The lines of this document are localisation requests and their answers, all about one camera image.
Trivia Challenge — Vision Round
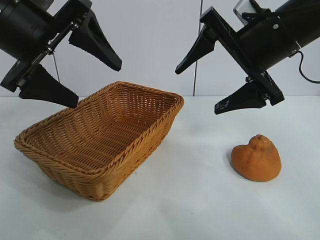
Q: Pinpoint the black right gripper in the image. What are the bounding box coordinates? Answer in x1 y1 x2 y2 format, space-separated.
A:
174 6 302 116

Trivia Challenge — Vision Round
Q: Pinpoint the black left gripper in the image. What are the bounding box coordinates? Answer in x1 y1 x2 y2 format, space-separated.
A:
0 0 123 109

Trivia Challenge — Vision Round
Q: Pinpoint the orange citrus fruit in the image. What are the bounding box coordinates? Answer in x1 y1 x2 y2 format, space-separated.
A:
230 133 283 182

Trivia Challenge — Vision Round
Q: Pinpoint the brown woven wicker basket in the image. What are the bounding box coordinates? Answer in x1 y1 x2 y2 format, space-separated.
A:
13 80 185 202

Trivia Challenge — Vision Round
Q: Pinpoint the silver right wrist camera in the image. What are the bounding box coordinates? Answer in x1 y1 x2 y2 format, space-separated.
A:
232 0 260 26

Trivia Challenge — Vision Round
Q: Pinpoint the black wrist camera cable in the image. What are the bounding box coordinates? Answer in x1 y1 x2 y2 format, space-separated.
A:
243 0 280 20

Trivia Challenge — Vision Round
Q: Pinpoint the black thin cable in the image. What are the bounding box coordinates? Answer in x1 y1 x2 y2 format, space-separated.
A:
291 49 320 84

